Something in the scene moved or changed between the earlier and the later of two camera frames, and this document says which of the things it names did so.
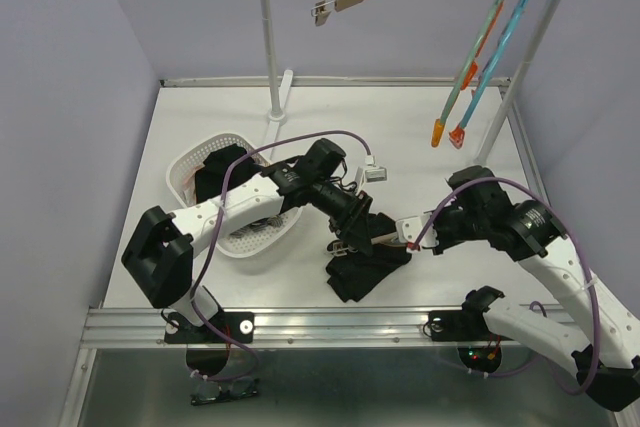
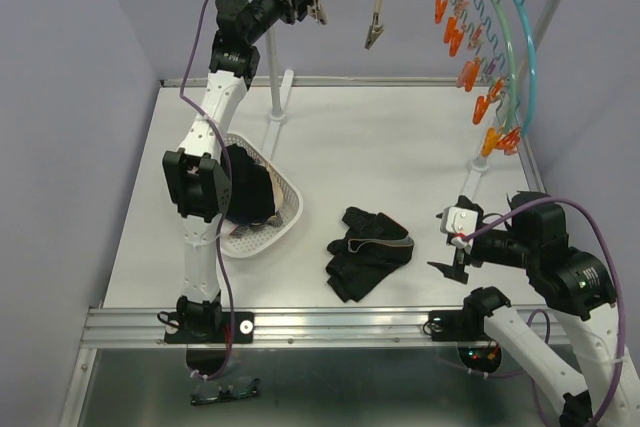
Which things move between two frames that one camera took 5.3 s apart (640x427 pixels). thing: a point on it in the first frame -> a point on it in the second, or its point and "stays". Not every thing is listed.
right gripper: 442,241 -> 456,270
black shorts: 353,274 stays
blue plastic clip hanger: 457,136 -> 531,37
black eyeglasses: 207,392 stays
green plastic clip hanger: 468,72 -> 479,29
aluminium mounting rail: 144,328 stays
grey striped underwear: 275,221 stays
